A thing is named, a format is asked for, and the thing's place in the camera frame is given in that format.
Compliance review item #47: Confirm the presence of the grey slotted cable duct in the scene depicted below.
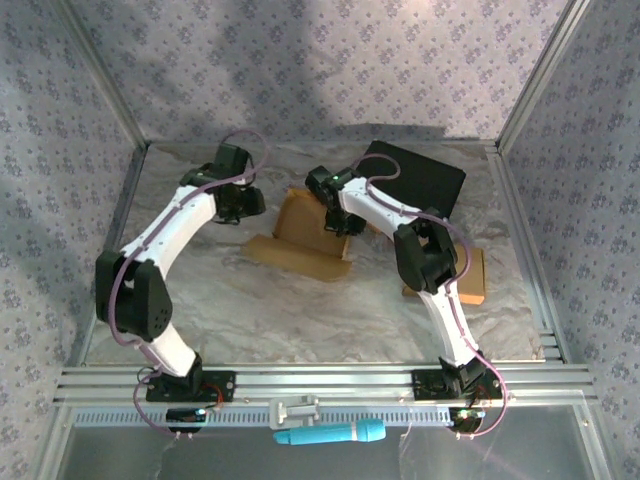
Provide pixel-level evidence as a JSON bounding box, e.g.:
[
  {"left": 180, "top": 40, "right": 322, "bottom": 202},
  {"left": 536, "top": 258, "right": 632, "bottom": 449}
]
[{"left": 72, "top": 407, "right": 454, "bottom": 427}]

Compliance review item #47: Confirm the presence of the black case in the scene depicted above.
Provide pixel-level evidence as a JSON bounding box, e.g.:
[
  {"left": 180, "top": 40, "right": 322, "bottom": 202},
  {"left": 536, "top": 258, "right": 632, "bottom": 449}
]
[{"left": 360, "top": 139, "right": 467, "bottom": 221}]

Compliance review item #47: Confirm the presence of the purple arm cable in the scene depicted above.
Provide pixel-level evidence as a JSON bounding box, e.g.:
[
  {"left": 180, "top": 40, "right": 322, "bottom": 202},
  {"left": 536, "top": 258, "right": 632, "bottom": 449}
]
[
  {"left": 352, "top": 152, "right": 509, "bottom": 442},
  {"left": 110, "top": 128, "right": 275, "bottom": 442}
]

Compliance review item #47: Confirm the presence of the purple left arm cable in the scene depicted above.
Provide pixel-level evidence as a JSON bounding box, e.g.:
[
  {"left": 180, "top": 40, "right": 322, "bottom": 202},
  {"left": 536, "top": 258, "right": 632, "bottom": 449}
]
[{"left": 110, "top": 128, "right": 275, "bottom": 442}]

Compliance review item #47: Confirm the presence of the aluminium frame post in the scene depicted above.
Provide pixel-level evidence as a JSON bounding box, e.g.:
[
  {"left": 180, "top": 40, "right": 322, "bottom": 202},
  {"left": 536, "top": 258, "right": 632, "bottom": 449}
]
[
  {"left": 52, "top": 0, "right": 151, "bottom": 149},
  {"left": 497, "top": 0, "right": 594, "bottom": 151}
]

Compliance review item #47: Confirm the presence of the grey plastic clamp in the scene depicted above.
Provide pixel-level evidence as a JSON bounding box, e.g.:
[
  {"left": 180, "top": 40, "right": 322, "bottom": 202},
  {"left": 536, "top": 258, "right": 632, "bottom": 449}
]
[{"left": 268, "top": 394, "right": 321, "bottom": 430}]

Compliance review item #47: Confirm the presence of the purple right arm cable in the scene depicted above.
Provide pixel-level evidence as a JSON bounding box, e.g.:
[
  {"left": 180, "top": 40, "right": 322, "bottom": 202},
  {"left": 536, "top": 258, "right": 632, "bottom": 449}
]
[{"left": 352, "top": 152, "right": 509, "bottom": 442}]

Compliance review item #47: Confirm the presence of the cardboard sheet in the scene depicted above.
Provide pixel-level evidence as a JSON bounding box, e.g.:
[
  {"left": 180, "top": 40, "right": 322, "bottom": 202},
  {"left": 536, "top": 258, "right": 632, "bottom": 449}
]
[{"left": 243, "top": 187, "right": 353, "bottom": 285}]

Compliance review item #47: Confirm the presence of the aluminium frame side rail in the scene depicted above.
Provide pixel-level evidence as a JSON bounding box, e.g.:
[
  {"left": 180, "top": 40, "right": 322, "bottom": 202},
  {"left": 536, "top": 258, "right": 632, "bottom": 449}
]
[
  {"left": 59, "top": 144, "right": 151, "bottom": 369},
  {"left": 487, "top": 144, "right": 571, "bottom": 369}
]

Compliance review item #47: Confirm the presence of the aluminium frame cross rail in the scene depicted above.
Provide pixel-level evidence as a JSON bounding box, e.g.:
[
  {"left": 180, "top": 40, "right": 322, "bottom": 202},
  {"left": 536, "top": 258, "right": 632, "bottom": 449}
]
[{"left": 52, "top": 364, "right": 599, "bottom": 407}]

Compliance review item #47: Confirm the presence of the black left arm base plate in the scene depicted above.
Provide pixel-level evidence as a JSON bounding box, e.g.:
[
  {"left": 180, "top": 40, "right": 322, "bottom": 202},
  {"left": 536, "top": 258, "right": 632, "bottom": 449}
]
[{"left": 145, "top": 369, "right": 237, "bottom": 404}]

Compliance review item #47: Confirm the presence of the light blue marker pen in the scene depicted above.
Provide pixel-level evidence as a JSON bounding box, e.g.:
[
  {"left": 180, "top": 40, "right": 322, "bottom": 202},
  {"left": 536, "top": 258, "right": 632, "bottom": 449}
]
[{"left": 273, "top": 418, "right": 387, "bottom": 446}]

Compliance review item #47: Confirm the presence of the grey metal sheet panel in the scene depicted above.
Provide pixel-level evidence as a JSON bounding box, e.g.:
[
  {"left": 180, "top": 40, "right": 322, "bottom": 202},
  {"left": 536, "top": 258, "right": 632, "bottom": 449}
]
[{"left": 37, "top": 405, "right": 609, "bottom": 480}]

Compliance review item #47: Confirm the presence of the brown cardboard box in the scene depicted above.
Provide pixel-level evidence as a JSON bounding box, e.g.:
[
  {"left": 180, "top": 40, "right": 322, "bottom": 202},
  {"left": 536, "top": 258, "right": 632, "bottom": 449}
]
[{"left": 401, "top": 247, "right": 487, "bottom": 307}]

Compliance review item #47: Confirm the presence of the small black circuit board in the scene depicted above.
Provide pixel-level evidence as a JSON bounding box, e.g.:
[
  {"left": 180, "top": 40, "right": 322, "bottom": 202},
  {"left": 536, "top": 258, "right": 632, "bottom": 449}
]
[
  {"left": 166, "top": 407, "right": 209, "bottom": 434},
  {"left": 449, "top": 407, "right": 486, "bottom": 434}
]

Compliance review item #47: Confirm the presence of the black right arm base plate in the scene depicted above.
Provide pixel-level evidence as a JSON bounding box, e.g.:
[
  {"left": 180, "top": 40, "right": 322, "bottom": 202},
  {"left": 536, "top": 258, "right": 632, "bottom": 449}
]
[{"left": 412, "top": 368, "right": 504, "bottom": 401}]

